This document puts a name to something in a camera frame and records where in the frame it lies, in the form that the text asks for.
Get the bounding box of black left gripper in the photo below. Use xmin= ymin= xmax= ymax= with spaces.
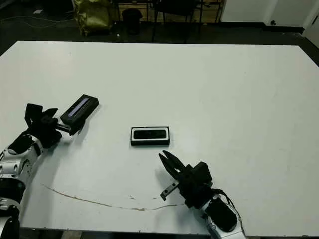
xmin=29 ymin=108 xmax=85 ymax=149

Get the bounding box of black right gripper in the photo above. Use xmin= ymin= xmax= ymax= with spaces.
xmin=158 ymin=150 xmax=214 ymax=209

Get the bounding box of black camera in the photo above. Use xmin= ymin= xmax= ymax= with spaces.
xmin=133 ymin=128 xmax=167 ymax=140

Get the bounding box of black box base white insert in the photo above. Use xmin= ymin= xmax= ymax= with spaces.
xmin=130 ymin=126 xmax=171 ymax=147

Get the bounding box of crinkled plastic bag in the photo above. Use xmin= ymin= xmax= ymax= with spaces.
xmin=73 ymin=0 xmax=113 ymax=37

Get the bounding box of black trash bin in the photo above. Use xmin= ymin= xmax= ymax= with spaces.
xmin=122 ymin=8 xmax=143 ymax=35

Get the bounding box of black chair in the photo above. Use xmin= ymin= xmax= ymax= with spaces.
xmin=152 ymin=0 xmax=202 ymax=43

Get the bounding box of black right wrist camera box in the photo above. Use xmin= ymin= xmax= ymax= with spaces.
xmin=193 ymin=161 xmax=214 ymax=187

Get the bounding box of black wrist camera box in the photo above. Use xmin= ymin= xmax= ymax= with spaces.
xmin=24 ymin=103 xmax=45 ymax=130
xmin=193 ymin=161 xmax=214 ymax=187

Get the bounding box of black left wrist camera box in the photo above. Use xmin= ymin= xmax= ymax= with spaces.
xmin=24 ymin=103 xmax=45 ymax=130

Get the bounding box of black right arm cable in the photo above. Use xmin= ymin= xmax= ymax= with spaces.
xmin=211 ymin=188 xmax=244 ymax=226

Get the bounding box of white floor cable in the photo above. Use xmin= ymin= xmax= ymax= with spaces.
xmin=0 ymin=16 xmax=75 ymax=28

